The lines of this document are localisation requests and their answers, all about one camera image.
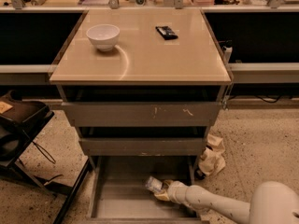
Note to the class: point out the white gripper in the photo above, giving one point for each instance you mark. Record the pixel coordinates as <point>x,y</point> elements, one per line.
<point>176,190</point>

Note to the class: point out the blue label plastic bottle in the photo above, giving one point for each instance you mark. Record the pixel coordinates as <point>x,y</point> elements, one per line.
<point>154,185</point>

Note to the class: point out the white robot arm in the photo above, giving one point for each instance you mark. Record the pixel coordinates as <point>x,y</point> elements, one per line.
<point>271,202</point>

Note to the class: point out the grey bottom drawer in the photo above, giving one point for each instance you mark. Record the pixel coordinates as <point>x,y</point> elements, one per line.
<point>119,194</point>

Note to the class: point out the grey drawer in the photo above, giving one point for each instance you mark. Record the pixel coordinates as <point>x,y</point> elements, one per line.
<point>142,106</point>
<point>149,141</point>
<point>119,194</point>

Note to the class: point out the grey middle drawer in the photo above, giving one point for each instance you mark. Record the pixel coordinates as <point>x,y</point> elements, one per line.
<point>149,141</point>

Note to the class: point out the grey drawer cabinet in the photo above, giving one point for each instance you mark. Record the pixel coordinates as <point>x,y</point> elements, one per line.
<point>142,57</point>

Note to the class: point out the grey top drawer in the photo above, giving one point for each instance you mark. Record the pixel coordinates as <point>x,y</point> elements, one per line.
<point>142,106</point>

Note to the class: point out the black snack packet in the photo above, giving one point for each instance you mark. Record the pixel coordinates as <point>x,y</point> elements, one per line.
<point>166,32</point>

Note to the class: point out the black cart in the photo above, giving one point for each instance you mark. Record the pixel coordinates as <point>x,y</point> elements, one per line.
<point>20,123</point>

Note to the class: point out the white ceramic bowl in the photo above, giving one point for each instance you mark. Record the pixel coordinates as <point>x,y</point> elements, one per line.
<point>104,36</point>

